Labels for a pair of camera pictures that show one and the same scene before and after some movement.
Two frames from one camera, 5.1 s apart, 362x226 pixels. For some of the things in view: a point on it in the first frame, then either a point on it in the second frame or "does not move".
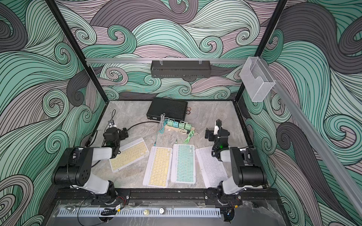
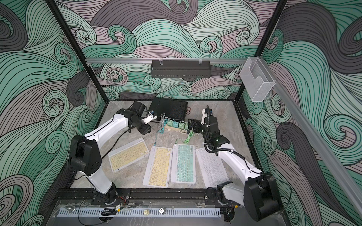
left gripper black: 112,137 to 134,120
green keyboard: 183,164 does not move
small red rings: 188,111 does not move
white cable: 161,122 does not move
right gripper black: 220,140 to 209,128
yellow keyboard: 129,153 does not move
